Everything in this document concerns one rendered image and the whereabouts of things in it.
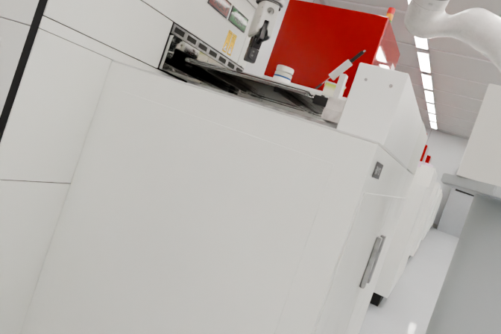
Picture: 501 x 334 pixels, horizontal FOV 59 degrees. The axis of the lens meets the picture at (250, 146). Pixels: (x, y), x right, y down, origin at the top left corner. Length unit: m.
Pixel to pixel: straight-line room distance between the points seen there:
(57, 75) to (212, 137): 0.34
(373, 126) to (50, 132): 0.65
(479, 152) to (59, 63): 0.86
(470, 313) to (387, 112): 0.43
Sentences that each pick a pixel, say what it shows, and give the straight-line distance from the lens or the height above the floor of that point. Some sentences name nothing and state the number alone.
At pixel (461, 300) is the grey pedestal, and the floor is 0.59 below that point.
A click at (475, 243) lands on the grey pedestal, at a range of 1.02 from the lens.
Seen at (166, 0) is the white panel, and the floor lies 1.01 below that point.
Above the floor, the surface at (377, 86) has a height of 0.92.
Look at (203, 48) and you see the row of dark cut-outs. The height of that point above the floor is 0.96.
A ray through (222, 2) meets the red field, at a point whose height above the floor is 1.11.
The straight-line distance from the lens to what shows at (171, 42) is 1.21.
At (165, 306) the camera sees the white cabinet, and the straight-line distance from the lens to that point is 0.95.
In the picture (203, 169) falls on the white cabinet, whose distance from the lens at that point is 0.89.
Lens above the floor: 0.76
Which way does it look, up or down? 1 degrees down
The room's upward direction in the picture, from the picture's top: 19 degrees clockwise
